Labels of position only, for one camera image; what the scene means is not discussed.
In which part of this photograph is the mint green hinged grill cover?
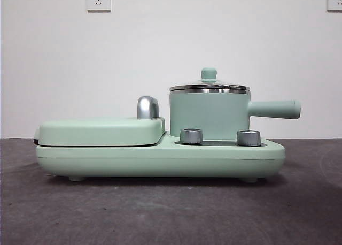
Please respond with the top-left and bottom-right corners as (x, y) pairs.
(34, 116), (167, 147)

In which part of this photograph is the mint green breakfast machine base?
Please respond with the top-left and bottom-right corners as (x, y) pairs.
(35, 130), (286, 182)

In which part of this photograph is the glass lid with green knob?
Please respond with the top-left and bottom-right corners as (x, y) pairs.
(170, 67), (251, 92)

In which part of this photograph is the mint green pot with handle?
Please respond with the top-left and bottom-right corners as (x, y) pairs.
(169, 86), (302, 139)

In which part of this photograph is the chrome grill cover handle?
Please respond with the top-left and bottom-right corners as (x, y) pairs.
(137, 95), (161, 120)

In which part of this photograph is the silver control knob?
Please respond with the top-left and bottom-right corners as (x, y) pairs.
(237, 129), (262, 147)
(180, 127), (203, 144)

